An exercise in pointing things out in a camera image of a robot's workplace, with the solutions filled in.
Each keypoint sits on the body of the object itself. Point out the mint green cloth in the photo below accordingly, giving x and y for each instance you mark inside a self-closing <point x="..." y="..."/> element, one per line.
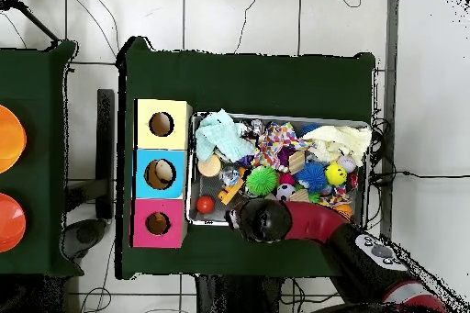
<point x="220" y="137"/>

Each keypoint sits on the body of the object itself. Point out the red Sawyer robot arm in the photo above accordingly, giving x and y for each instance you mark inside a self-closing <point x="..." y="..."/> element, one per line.
<point x="323" y="225"/>

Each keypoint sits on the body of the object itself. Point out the shallow clear mesh bin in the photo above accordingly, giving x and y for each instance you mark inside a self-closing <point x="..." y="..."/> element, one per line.
<point x="192" y="210"/>

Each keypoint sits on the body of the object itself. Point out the wooden box with three holes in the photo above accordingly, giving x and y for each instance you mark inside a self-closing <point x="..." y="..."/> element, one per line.
<point x="163" y="150"/>

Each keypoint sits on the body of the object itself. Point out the toy hamburger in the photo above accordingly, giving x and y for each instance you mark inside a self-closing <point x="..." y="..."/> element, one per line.
<point x="208" y="167"/>

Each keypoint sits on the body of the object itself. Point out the orange flat plastic toy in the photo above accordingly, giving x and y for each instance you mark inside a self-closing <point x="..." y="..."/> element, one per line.
<point x="229" y="191"/>

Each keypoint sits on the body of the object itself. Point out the green furry monster toy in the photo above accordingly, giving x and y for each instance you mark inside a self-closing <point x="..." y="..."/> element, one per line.
<point x="262" y="181"/>

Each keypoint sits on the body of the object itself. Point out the colourful polka dot cloth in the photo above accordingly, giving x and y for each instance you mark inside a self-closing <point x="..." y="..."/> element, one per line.
<point x="279" y="144"/>

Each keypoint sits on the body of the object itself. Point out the red ball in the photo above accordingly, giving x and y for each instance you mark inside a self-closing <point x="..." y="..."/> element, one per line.
<point x="205" y="204"/>

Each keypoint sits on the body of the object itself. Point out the dark green table cloth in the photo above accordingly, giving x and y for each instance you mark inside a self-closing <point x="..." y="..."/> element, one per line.
<point x="242" y="82"/>
<point x="40" y="107"/>

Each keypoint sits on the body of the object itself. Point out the blue spiky ball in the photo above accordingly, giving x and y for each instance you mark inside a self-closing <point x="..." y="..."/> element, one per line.
<point x="312" y="176"/>

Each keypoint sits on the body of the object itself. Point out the large yellow ball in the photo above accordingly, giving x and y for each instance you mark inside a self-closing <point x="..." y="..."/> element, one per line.
<point x="335" y="173"/>

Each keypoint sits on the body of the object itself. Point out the cream yellow cloth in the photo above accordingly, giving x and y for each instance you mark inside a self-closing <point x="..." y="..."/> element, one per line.
<point x="341" y="140"/>

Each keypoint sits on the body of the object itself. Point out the orange toy basketball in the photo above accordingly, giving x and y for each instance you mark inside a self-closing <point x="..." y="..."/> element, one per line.
<point x="344" y="210"/>

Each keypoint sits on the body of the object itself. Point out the black stand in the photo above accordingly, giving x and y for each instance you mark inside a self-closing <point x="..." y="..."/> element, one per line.
<point x="106" y="144"/>

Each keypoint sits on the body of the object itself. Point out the orange bowl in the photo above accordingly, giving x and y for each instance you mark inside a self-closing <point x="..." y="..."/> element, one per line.
<point x="9" y="223"/>
<point x="9" y="139"/>

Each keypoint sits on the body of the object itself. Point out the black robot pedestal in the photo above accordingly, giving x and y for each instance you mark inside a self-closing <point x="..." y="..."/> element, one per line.
<point x="242" y="298"/>

